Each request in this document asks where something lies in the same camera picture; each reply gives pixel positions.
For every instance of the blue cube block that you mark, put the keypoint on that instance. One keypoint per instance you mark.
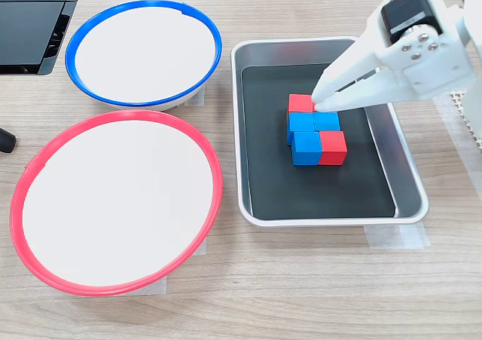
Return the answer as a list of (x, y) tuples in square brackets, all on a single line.
[(327, 120), (307, 149), (301, 123)]

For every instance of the silver metal tray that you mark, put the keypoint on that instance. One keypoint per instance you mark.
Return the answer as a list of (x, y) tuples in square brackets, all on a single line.
[(286, 51)]

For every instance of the black tray liner mat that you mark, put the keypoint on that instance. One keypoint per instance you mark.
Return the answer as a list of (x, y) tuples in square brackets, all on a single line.
[(320, 193)]

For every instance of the wide translucent tape sheet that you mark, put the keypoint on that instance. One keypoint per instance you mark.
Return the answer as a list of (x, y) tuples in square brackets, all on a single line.
[(446, 117)]

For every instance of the white perforated mat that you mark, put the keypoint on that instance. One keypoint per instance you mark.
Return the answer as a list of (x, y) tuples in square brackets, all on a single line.
[(470, 125)]

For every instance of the clear tape strip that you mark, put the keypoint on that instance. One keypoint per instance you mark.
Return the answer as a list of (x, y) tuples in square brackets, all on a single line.
[(395, 238), (160, 285), (199, 97), (202, 247)]

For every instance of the white dish blue rim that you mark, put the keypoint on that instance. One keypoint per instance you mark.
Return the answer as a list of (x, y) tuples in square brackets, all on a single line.
[(143, 53)]

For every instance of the white dish red rim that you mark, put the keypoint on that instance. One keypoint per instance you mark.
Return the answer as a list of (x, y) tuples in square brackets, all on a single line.
[(113, 204)]

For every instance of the black electronic device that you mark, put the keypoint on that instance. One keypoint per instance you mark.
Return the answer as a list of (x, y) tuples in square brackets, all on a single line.
[(30, 27)]

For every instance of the black tripod leg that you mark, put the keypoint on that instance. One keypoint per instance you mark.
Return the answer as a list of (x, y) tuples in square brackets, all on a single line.
[(7, 141)]

